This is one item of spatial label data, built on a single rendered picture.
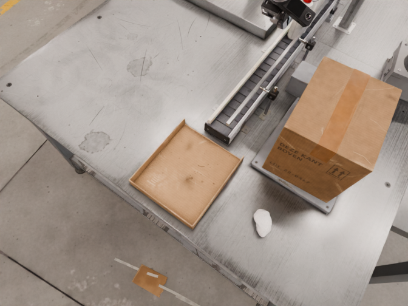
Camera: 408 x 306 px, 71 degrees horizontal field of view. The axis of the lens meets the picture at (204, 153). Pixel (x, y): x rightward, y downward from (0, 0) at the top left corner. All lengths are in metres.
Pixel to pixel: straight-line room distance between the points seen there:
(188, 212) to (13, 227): 1.34
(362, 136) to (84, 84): 1.00
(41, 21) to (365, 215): 2.79
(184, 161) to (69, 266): 1.09
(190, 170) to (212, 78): 0.42
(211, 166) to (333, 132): 0.41
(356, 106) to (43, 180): 1.80
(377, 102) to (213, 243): 0.63
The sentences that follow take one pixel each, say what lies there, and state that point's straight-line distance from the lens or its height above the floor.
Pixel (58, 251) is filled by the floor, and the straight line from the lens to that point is 1.92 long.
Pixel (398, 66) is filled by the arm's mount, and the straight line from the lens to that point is 1.38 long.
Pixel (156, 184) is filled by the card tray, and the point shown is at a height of 0.83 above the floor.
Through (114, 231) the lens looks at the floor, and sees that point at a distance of 1.84.
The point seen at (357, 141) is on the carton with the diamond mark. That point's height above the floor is 1.12.
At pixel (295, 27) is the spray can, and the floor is 0.95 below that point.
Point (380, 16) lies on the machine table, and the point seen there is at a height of 0.83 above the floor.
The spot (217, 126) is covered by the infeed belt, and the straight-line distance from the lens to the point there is 1.03.
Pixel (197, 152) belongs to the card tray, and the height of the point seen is 0.83.
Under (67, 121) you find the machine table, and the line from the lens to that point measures 1.19.
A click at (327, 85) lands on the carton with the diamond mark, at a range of 0.91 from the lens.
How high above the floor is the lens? 1.75
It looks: 64 degrees down
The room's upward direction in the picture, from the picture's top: 5 degrees clockwise
